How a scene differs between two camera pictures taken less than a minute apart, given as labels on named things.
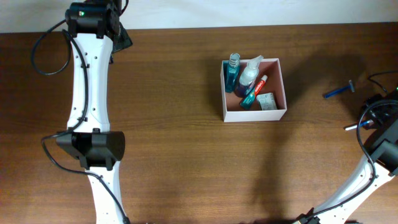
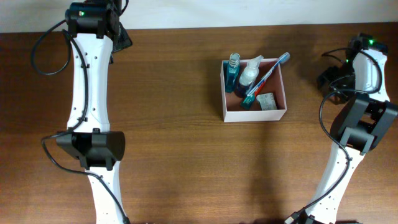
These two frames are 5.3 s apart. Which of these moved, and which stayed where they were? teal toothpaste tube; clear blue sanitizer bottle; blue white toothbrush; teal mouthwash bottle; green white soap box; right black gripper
Moved: right black gripper; blue white toothbrush
Stayed: teal toothpaste tube; green white soap box; clear blue sanitizer bottle; teal mouthwash bottle
